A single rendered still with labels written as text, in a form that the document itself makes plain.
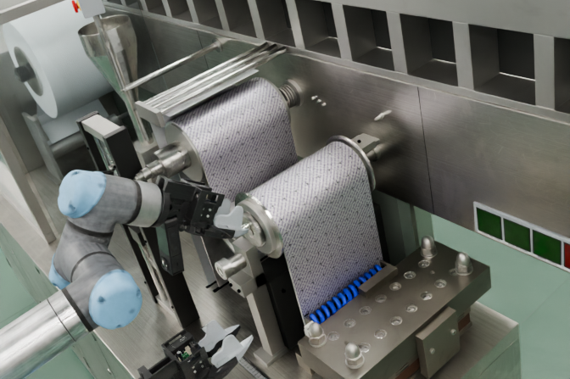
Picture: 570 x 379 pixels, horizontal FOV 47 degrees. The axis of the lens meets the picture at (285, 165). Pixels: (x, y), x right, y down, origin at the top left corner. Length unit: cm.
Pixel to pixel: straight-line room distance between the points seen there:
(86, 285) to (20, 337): 11
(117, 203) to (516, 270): 219
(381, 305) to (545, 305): 153
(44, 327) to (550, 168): 81
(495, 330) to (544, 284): 145
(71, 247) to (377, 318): 62
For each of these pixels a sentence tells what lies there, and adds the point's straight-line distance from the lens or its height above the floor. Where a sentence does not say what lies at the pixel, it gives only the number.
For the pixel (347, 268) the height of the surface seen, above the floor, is 107.
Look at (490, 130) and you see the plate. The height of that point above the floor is 139.
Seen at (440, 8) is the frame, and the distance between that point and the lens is 117.
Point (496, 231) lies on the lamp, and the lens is 131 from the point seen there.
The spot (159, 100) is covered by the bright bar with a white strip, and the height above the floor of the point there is 145.
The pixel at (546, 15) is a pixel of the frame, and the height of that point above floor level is 161.
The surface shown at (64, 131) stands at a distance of 213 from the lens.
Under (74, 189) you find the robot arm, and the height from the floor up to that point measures 152.
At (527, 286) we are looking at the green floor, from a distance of 293.
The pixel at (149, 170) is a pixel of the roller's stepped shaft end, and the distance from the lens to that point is 142.
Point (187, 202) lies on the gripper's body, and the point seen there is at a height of 139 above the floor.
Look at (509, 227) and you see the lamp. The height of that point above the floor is 120.
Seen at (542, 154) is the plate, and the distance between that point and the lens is 116.
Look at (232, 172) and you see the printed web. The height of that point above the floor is 127.
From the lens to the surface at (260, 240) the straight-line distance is 127.
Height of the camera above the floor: 199
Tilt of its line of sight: 30 degrees down
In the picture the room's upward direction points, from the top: 14 degrees counter-clockwise
